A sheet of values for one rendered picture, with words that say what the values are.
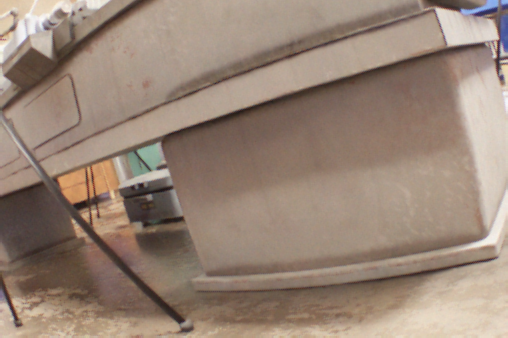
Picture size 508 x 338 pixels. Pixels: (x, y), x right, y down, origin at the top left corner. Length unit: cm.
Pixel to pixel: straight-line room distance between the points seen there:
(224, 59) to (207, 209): 34
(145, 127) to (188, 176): 17
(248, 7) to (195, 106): 26
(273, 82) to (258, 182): 27
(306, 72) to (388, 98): 16
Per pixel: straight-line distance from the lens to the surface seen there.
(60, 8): 218
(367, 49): 84
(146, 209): 283
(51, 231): 291
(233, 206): 119
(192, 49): 127
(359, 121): 98
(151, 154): 631
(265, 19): 114
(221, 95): 101
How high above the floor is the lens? 38
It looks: 2 degrees down
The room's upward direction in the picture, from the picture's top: 17 degrees counter-clockwise
